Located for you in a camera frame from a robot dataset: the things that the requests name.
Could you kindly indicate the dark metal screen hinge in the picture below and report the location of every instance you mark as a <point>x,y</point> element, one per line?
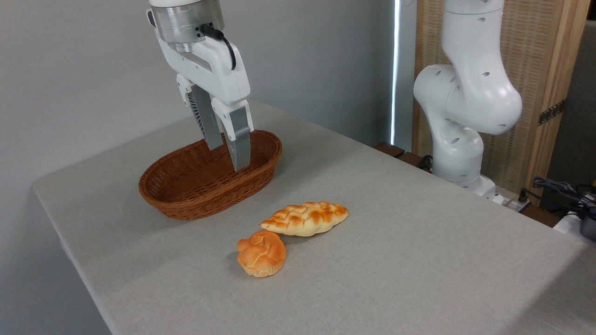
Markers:
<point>551,112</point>

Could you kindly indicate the grey box device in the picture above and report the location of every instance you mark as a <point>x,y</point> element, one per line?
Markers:
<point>589,228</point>

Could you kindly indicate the long braided bread loaf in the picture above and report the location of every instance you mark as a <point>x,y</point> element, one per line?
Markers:
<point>305,218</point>

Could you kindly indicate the wooden folding screen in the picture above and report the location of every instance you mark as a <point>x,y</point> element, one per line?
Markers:
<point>535,46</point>

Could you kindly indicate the round orange bread bun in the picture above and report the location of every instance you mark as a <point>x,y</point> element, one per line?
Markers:
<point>260,253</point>

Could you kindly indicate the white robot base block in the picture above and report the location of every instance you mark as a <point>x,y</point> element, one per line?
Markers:
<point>505,200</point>

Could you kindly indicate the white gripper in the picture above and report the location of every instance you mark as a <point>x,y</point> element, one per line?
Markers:
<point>219,74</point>

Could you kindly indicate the brown wicker basket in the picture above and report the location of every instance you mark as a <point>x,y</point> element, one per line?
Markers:
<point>205,204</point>

